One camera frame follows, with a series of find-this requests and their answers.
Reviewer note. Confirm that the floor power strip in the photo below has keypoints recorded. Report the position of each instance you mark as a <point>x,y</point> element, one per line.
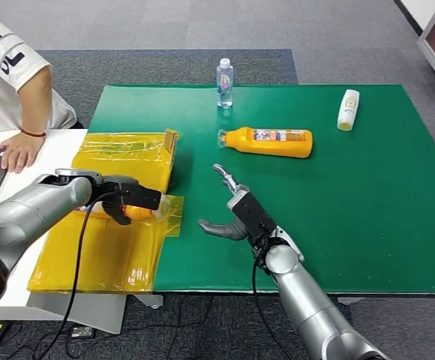
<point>83,332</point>

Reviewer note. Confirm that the white cream bottle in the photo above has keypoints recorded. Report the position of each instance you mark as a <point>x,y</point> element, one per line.
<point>348,110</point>

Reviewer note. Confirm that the yellow film wrapped cardboard box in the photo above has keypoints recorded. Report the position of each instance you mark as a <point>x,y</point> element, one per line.
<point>105,258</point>

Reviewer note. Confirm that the clear water bottle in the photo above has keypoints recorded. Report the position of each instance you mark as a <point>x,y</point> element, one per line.
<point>225,84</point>

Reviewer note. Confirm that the orange bottle with white cap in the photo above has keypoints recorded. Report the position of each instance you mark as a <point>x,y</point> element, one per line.
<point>138,212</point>

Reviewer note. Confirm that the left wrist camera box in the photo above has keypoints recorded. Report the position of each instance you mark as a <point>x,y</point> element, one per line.
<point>142,196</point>

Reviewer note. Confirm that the green table mat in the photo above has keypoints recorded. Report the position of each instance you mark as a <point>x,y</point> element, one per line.
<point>352,198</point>

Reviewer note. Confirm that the grey table bracket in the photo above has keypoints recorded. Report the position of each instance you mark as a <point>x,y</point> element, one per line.
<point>149,300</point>

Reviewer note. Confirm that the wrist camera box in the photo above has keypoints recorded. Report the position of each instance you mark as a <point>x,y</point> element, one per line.
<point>253,216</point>
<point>142,196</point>

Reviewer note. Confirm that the orange bottle with clear cap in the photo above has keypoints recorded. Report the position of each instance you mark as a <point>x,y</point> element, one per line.
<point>269,146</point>

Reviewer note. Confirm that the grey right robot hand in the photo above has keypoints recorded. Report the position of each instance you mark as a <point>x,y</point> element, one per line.
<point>221,231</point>

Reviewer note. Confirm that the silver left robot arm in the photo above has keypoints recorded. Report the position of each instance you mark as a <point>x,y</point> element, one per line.
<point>26,218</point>

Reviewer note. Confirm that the person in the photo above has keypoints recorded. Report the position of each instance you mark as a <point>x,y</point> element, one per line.
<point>0,94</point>

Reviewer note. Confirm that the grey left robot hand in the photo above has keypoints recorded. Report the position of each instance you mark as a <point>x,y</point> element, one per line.
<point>114,208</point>

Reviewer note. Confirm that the grey table support plate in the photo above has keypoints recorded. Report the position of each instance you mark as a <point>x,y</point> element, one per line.
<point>97,313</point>

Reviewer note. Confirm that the person's hand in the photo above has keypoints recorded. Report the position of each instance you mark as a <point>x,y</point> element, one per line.
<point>20,151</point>

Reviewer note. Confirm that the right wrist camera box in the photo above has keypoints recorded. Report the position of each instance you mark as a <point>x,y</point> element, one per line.
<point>253,216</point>

